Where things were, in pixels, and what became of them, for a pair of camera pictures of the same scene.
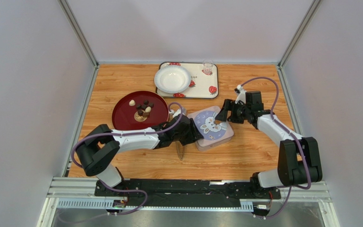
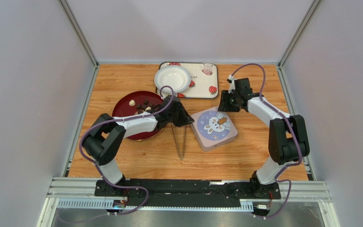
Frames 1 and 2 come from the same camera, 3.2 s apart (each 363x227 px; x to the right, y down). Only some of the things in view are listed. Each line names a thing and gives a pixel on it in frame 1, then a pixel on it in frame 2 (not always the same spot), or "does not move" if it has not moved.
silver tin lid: x=213 y=131 does not move
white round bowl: x=172 y=79 does not move
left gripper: x=194 y=134 → x=185 y=119
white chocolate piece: x=132 y=102 does not move
